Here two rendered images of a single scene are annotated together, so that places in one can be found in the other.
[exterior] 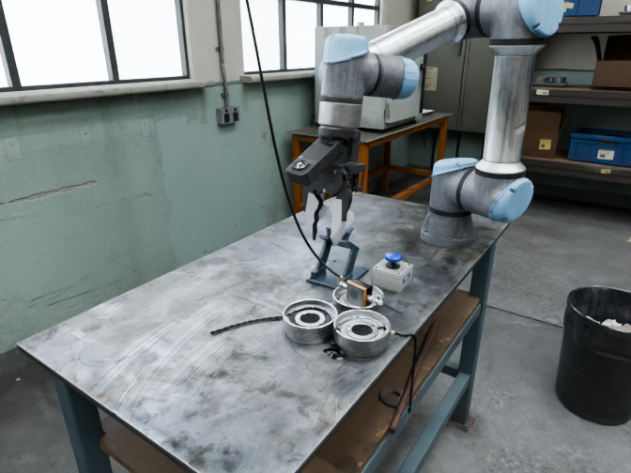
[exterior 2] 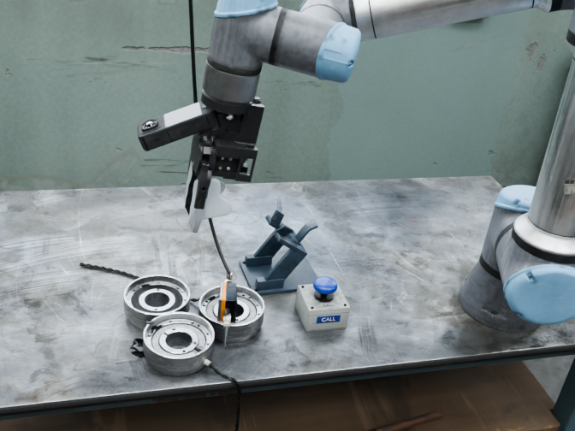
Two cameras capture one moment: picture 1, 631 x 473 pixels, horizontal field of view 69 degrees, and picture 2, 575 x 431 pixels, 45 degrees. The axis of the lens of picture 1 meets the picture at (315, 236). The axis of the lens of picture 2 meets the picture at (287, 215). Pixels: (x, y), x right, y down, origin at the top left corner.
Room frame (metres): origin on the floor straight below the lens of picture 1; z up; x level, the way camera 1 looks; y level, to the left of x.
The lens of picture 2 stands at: (0.17, -0.67, 1.53)
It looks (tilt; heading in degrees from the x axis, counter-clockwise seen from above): 30 degrees down; 37
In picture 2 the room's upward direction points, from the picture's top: 7 degrees clockwise
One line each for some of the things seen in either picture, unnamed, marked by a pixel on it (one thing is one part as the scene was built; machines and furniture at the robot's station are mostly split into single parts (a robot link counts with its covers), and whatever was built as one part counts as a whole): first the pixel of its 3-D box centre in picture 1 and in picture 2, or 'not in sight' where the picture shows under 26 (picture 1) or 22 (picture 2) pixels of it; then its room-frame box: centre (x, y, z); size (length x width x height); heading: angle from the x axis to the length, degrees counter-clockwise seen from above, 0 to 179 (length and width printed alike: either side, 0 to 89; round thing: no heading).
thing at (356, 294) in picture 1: (356, 293); (223, 301); (0.81, -0.08, 0.85); 0.05 x 0.02 x 0.04; 43
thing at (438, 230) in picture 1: (449, 221); (507, 282); (1.22, -0.38, 0.85); 0.15 x 0.15 x 0.10
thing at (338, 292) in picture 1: (358, 303); (231, 314); (0.83, -0.09, 0.82); 0.10 x 0.10 x 0.04
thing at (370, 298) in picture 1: (369, 297); (229, 311); (0.80, -0.11, 0.85); 0.17 x 0.02 x 0.04; 43
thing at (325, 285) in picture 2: (392, 264); (323, 293); (0.95, -0.18, 0.85); 0.04 x 0.04 x 0.05
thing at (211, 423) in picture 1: (326, 269); (287, 263); (1.04, -0.03, 0.79); 1.20 x 0.60 x 0.02; 145
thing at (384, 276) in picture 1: (393, 273); (325, 305); (0.95, -0.18, 0.82); 0.08 x 0.07 x 0.05; 145
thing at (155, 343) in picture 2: (361, 333); (178, 345); (0.72, -0.09, 0.82); 0.08 x 0.08 x 0.02
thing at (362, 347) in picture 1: (361, 333); (178, 344); (0.72, -0.09, 0.82); 0.10 x 0.10 x 0.04
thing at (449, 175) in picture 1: (455, 182); (526, 228); (1.22, -0.38, 0.97); 0.13 x 0.12 x 0.14; 33
